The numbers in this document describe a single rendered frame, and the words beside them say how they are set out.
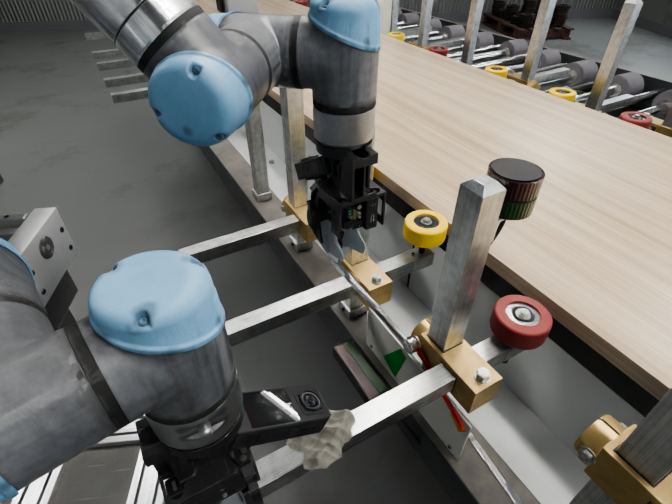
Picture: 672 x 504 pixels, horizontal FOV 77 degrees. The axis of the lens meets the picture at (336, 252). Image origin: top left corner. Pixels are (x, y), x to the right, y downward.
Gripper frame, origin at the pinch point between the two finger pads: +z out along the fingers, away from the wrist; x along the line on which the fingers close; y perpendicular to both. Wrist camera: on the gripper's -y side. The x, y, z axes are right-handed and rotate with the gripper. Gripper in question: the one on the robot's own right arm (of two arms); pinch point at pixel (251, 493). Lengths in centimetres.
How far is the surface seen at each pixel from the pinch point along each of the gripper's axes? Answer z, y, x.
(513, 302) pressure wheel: -8.1, -42.9, -2.6
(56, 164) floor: 83, 40, -297
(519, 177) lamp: -30.9, -35.3, -2.7
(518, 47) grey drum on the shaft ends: -1, -183, -126
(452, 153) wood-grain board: -8, -69, -45
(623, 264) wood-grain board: -8, -66, 0
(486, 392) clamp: -3.2, -31.7, 4.8
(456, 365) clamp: -4.6, -30.2, 0.2
